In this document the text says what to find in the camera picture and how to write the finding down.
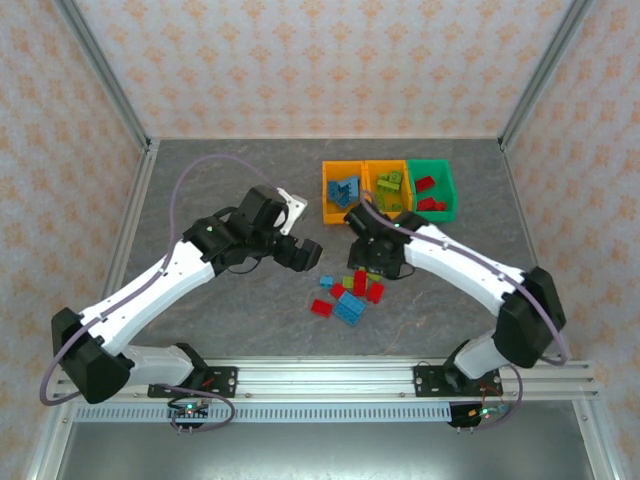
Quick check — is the orange plastic bin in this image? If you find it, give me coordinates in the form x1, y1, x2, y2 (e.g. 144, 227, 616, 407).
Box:
321, 159, 369, 226
364, 159, 414, 222

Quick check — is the aluminium table side rail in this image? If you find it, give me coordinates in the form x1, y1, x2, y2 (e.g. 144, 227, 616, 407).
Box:
99, 139, 160, 311
499, 142, 542, 274

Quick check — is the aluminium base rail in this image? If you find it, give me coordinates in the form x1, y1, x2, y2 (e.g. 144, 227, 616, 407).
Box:
54, 356, 599, 401

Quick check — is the small circuit board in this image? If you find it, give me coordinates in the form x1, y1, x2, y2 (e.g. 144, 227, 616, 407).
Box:
464, 403, 507, 420
167, 399, 209, 419

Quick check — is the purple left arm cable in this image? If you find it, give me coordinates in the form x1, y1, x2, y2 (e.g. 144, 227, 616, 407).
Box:
38, 153, 281, 406

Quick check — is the aluminium frame post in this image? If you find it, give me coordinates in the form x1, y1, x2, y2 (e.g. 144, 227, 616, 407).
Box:
53, 0, 152, 151
499, 0, 599, 151

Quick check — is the large blue lego brick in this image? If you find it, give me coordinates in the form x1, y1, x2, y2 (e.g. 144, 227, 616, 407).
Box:
332, 291, 368, 329

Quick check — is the slotted grey cable duct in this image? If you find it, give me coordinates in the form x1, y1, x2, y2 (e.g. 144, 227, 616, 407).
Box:
73, 402, 455, 424

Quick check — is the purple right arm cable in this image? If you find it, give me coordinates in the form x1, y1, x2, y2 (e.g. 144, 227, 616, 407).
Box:
360, 189, 571, 366

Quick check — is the green plastic bin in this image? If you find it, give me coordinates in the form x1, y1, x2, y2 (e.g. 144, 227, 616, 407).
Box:
405, 158, 459, 224

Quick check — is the thin purple board cable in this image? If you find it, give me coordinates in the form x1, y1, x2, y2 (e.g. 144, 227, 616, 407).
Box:
168, 389, 236, 434
457, 362, 524, 434

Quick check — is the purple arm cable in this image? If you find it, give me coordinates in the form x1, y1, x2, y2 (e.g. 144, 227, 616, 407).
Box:
38, 153, 281, 406
360, 189, 571, 366

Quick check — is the grey metal sheet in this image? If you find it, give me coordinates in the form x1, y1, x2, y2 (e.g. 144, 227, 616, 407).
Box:
57, 422, 604, 480

